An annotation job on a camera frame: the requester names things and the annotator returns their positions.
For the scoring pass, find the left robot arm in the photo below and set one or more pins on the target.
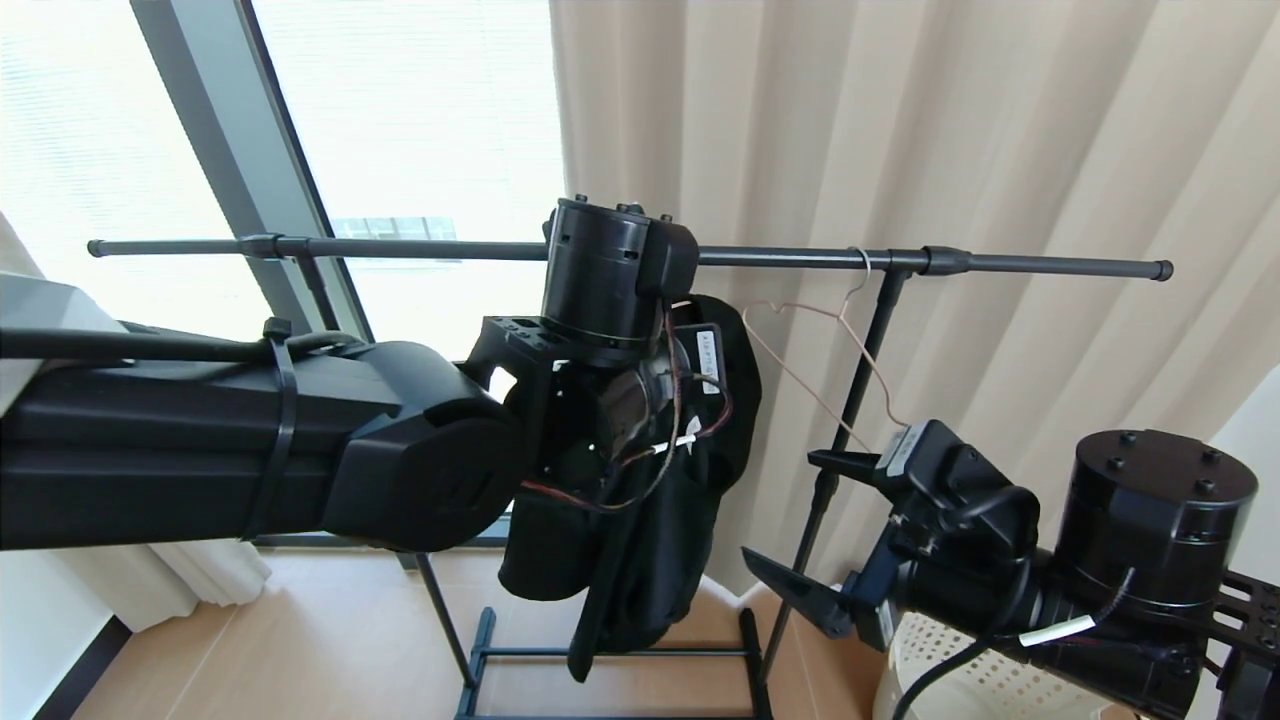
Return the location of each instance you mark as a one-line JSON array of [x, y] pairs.
[[200, 440]]

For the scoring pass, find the white curtain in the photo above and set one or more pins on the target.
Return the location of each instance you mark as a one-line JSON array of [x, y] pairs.
[[200, 580]]

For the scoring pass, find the white laundry basket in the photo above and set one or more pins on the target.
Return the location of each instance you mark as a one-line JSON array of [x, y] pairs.
[[950, 690]]

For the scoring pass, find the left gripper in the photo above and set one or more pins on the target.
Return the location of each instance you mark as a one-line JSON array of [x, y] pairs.
[[660, 390]]

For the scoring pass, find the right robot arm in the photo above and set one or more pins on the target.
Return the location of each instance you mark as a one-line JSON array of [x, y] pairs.
[[1150, 530]]

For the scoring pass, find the pink clothes hanger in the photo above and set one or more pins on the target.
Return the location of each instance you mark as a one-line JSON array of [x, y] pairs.
[[800, 375]]

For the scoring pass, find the beige curtain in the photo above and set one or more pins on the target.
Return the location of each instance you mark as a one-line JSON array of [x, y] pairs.
[[950, 130]]

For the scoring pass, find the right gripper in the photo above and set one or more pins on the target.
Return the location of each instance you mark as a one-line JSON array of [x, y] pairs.
[[960, 600]]

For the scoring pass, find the black clothes rack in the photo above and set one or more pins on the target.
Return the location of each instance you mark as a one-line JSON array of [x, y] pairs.
[[400, 247]]

